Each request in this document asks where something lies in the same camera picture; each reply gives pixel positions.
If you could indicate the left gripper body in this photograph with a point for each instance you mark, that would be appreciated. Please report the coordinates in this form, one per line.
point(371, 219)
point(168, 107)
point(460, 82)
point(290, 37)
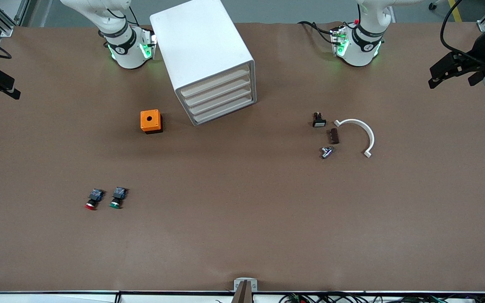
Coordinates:
point(475, 58)

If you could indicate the red push button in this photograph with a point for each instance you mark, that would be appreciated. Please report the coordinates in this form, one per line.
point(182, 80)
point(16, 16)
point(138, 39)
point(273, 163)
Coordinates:
point(91, 205)

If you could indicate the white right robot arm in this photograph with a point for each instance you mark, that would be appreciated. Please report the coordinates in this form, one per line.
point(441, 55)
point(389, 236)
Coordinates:
point(126, 50)

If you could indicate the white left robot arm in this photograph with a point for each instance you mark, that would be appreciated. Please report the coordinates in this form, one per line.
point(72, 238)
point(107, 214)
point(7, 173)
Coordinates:
point(360, 46)

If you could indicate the black white rectangular button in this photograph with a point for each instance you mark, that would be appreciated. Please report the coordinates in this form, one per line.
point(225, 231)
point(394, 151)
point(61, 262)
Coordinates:
point(319, 122)

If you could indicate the green push button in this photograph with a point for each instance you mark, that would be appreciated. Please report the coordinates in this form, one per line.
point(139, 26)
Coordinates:
point(115, 205)

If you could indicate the grey caster wheel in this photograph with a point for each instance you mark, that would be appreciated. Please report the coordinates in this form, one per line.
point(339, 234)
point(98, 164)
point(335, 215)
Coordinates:
point(435, 4)

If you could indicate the brown terminal block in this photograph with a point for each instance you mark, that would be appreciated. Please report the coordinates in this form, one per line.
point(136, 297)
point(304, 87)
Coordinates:
point(334, 136)

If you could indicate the orange box with hole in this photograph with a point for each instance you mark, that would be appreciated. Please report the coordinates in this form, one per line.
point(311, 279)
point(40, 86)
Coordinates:
point(147, 122)

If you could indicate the white curved bracket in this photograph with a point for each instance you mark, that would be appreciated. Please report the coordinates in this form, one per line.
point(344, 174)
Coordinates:
point(364, 126)

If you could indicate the silver key switch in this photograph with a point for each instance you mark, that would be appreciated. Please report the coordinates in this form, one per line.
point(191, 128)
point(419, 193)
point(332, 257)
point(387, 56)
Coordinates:
point(326, 152)

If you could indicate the grey metal bracket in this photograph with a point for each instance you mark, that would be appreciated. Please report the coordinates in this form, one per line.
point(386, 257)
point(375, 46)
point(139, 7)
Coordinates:
point(238, 282)

